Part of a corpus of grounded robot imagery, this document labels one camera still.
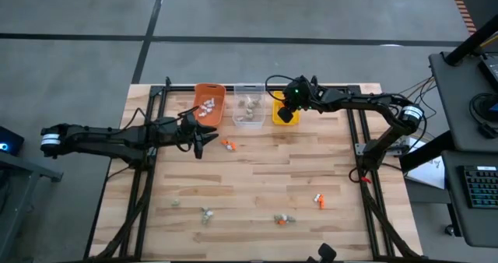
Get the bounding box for bundle of cables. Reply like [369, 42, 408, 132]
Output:
[398, 75, 439, 118]

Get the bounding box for yellow plastic basket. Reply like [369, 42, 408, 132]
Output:
[272, 90, 300, 126]

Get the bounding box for black aluminium table frame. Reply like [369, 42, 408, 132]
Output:
[83, 75, 425, 263]

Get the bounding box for black leader arm handle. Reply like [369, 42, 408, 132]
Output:
[305, 242, 338, 263]

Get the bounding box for black metal stand post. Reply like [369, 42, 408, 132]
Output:
[444, 12, 498, 66]

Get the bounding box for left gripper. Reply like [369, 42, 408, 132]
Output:
[157, 111, 220, 160]

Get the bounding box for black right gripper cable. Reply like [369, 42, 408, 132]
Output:
[265, 74, 296, 103]

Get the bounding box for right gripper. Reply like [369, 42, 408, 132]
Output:
[278, 75, 322, 124]

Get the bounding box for grey metal desk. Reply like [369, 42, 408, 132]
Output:
[0, 150, 64, 263]

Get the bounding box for black backlit keyboard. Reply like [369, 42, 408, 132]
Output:
[461, 164, 498, 209]

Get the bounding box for black box with blue light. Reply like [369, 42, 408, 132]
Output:
[0, 125, 25, 157]

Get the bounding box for clear plastic bin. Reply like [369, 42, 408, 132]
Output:
[232, 82, 267, 129]

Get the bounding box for black diagonal bar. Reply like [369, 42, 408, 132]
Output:
[399, 130, 454, 173]

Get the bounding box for white paper sheet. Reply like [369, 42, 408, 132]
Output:
[404, 139, 447, 190]

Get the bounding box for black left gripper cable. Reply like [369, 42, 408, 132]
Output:
[123, 105, 202, 153]

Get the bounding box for orange plastic bin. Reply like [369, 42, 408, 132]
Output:
[188, 82, 227, 128]

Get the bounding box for grey side desk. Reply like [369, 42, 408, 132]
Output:
[429, 51, 498, 152]
[441, 149, 498, 248]

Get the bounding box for black headphones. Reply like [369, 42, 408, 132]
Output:
[468, 92, 498, 139]

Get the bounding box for orange black striped strip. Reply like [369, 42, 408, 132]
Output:
[447, 0, 478, 37]

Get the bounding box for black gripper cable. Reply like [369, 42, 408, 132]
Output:
[265, 74, 296, 103]
[123, 105, 202, 153]

